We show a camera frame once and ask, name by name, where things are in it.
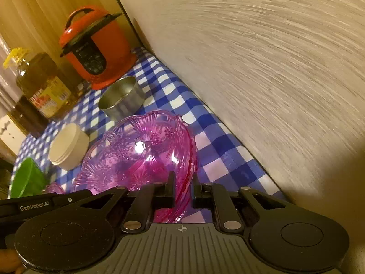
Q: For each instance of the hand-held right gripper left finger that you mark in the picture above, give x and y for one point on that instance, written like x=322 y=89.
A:
x=171 y=189

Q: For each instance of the large pink glass bowl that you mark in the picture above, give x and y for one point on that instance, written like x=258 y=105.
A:
x=137 y=154

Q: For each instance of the dark sauce bottle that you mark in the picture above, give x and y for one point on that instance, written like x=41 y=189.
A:
x=25 y=117

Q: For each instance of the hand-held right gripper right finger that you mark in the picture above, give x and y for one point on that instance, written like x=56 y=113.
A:
x=196 y=194

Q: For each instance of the green plastic bowl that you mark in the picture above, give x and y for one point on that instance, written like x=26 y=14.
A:
x=27 y=177

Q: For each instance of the small pink glass bowl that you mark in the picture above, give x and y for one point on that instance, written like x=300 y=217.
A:
x=54 y=189

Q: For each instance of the blue white checkered tablecloth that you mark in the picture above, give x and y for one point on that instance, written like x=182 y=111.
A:
x=182 y=108

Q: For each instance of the white ceramic bowl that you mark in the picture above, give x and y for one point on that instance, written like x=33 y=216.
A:
x=68 y=145

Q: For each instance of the white box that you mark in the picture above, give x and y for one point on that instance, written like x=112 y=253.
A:
x=7 y=134

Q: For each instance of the cooking oil bottle yellow cap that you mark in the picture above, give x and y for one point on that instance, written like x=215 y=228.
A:
x=42 y=82

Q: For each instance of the stainless steel bowl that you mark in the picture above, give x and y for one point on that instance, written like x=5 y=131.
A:
x=122 y=100

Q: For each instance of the red electric pressure cooker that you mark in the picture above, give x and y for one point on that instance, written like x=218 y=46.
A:
x=111 y=45

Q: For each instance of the person's left hand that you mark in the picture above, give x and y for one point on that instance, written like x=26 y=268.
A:
x=8 y=261

